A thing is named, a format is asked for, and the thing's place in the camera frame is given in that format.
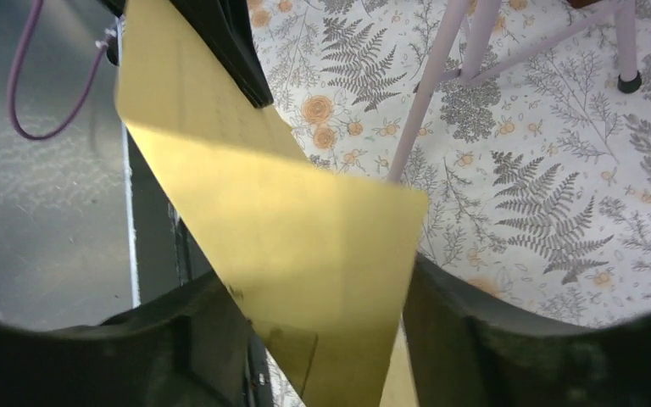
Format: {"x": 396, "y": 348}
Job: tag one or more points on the pink music stand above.
{"x": 478, "y": 34}

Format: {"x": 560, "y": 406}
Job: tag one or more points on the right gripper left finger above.
{"x": 111, "y": 364}

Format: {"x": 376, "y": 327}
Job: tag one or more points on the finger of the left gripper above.
{"x": 224, "y": 25}

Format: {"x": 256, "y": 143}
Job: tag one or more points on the yellow sheet music page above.
{"x": 320, "y": 263}

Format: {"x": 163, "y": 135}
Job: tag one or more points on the brown metronome box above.
{"x": 577, "y": 4}

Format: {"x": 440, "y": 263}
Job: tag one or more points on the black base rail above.
{"x": 157, "y": 236}

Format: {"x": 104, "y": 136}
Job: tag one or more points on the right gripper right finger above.
{"x": 468, "y": 348}

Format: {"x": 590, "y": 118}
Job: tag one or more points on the floral table mat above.
{"x": 539, "y": 179}

